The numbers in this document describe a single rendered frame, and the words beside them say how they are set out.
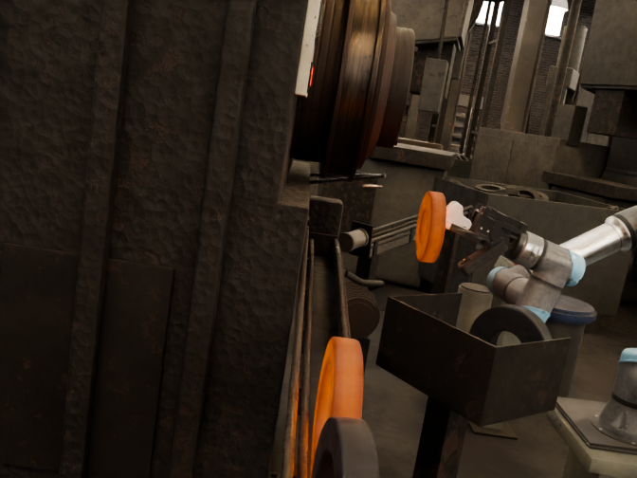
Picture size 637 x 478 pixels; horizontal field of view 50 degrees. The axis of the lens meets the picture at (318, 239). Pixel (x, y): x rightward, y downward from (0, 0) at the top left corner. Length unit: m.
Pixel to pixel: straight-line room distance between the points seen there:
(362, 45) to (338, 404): 0.88
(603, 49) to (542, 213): 1.80
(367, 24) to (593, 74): 4.03
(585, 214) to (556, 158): 1.47
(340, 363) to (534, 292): 0.88
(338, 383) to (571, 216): 3.35
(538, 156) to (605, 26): 1.05
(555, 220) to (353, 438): 3.42
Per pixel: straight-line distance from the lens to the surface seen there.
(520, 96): 10.60
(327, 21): 1.50
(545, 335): 1.26
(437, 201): 1.47
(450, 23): 4.33
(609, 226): 1.82
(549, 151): 5.56
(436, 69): 4.09
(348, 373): 0.76
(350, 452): 0.61
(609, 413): 2.04
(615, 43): 5.31
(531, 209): 3.88
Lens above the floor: 1.04
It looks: 11 degrees down
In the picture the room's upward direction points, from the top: 9 degrees clockwise
